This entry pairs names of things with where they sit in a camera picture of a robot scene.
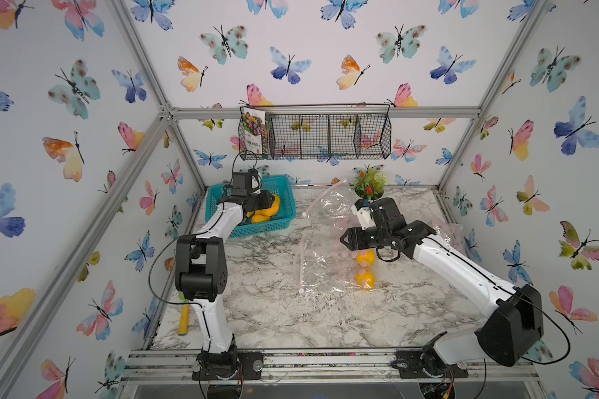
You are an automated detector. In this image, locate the teal plastic basket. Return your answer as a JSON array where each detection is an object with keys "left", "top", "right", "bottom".
[{"left": 230, "top": 176, "right": 296, "bottom": 239}]

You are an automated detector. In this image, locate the clear bag of lemons front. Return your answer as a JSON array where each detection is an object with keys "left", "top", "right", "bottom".
[{"left": 296, "top": 217, "right": 377, "bottom": 295}]

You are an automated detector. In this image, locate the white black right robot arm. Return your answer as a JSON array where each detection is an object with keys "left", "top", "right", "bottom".
[{"left": 340, "top": 198, "right": 544, "bottom": 374}]

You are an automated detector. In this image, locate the seed packet in basket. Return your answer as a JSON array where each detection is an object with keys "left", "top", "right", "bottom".
[{"left": 241, "top": 107, "right": 267, "bottom": 155}]

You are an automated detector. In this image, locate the yellow green toy tool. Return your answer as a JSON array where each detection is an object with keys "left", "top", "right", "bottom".
[{"left": 178, "top": 293, "right": 191, "bottom": 336}]

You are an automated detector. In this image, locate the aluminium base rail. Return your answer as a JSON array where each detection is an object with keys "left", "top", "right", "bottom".
[{"left": 121, "top": 347, "right": 540, "bottom": 386}]

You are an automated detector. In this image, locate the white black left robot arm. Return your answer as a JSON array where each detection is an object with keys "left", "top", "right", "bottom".
[{"left": 175, "top": 169, "right": 275, "bottom": 372}]

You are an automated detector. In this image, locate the white pot artificial plant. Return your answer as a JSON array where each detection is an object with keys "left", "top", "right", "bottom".
[{"left": 353, "top": 165, "right": 388, "bottom": 201}]

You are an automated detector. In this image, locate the clear zip-top bag with pears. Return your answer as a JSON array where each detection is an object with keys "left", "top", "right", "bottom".
[{"left": 431, "top": 219, "right": 464, "bottom": 251}]

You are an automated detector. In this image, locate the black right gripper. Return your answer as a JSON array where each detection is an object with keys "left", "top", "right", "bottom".
[{"left": 338, "top": 225, "right": 392, "bottom": 250}]

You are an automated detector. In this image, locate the yellow lemon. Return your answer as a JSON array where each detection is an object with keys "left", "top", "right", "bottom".
[{"left": 251, "top": 214, "right": 271, "bottom": 224}]

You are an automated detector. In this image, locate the black wire wall basket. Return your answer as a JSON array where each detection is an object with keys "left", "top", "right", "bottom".
[{"left": 237, "top": 103, "right": 392, "bottom": 165}]

